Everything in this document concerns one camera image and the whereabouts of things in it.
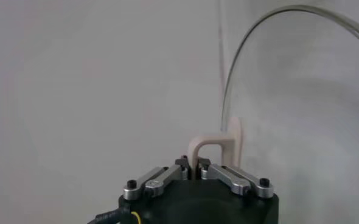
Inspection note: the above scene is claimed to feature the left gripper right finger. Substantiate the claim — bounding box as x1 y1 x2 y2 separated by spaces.
197 156 274 199

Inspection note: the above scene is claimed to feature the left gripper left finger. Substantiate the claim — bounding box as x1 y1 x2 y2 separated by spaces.
123 155 192 201

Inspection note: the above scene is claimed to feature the round glass pot lid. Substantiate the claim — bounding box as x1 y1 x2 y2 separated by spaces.
187 4 359 224

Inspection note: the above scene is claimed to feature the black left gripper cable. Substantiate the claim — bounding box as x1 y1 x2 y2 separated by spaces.
88 208 131 224

